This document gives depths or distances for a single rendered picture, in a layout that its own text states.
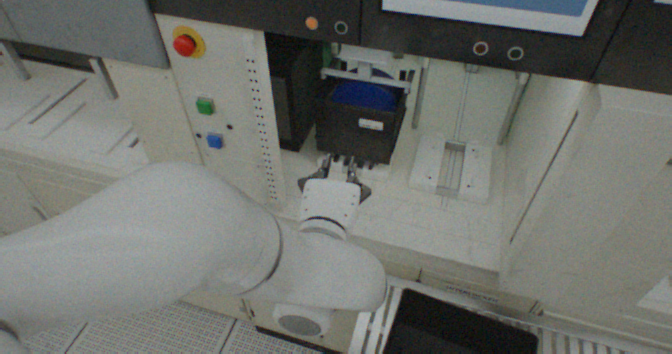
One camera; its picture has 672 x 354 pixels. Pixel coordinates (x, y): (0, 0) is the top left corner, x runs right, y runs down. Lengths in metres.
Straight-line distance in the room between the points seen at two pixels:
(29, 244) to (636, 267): 1.01
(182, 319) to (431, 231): 1.27
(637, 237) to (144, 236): 0.89
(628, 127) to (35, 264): 0.70
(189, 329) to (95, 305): 1.72
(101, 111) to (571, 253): 1.46
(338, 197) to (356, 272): 0.22
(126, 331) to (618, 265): 1.79
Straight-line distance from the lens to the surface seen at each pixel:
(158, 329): 2.07
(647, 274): 1.10
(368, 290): 0.56
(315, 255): 0.51
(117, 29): 0.97
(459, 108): 1.53
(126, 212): 0.29
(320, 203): 0.72
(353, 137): 1.13
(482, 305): 1.18
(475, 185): 1.22
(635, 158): 0.78
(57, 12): 1.06
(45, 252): 0.29
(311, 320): 0.61
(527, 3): 0.68
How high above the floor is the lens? 1.77
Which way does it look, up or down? 46 degrees down
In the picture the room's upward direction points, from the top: straight up
